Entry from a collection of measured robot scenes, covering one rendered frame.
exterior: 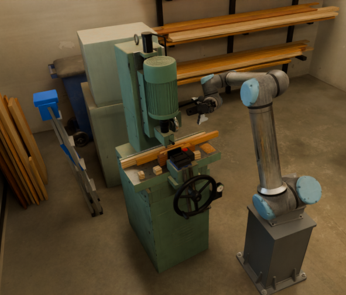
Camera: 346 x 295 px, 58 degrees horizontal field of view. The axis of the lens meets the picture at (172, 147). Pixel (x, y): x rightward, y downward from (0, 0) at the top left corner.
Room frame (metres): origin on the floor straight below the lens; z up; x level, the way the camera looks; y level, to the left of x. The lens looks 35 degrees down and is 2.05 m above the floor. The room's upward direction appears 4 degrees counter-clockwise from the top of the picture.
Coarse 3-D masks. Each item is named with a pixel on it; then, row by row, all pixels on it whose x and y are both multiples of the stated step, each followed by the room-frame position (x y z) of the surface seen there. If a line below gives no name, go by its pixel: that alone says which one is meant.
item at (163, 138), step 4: (156, 128) 1.64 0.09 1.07; (156, 132) 1.63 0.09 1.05; (160, 132) 1.59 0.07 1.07; (168, 132) 1.59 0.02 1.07; (172, 132) 1.58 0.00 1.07; (156, 136) 1.63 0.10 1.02; (160, 136) 1.58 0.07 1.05; (164, 136) 1.54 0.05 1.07; (168, 136) 1.55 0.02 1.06; (172, 136) 1.57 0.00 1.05; (160, 140) 1.58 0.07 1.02; (164, 140) 1.54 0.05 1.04; (168, 140) 1.55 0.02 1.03; (172, 140) 1.56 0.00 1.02; (164, 144) 1.54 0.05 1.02; (168, 144) 1.55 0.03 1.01
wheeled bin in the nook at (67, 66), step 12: (60, 60) 3.44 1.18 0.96; (72, 60) 3.39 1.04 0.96; (60, 72) 3.09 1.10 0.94; (72, 72) 3.10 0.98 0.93; (84, 72) 3.14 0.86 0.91; (72, 84) 3.12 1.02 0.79; (72, 96) 3.12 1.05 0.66; (84, 108) 3.16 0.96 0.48; (72, 120) 3.47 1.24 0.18; (84, 120) 3.17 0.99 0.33; (84, 132) 3.16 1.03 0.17; (84, 144) 3.11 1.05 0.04
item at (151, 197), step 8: (128, 144) 1.89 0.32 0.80; (120, 152) 1.80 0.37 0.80; (128, 152) 1.79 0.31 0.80; (136, 152) 1.78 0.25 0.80; (208, 168) 1.55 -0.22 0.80; (144, 192) 1.41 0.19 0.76; (152, 192) 1.37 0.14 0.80; (160, 192) 1.39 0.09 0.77; (168, 192) 1.41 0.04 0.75; (152, 200) 1.36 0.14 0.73
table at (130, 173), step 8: (200, 144) 1.69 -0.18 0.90; (200, 152) 1.59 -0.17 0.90; (216, 152) 1.58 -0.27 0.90; (152, 160) 1.54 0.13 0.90; (200, 160) 1.52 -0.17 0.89; (208, 160) 1.55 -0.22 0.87; (216, 160) 1.57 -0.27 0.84; (128, 168) 1.48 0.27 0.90; (136, 168) 1.47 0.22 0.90; (144, 168) 1.47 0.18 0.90; (152, 168) 1.46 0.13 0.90; (128, 176) 1.40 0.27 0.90; (136, 176) 1.40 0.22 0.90; (152, 176) 1.39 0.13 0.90; (160, 176) 1.40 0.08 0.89; (168, 176) 1.42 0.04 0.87; (136, 184) 1.33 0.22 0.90; (144, 184) 1.35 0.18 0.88; (152, 184) 1.37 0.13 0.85; (176, 184) 1.34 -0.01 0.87; (136, 192) 1.32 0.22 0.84
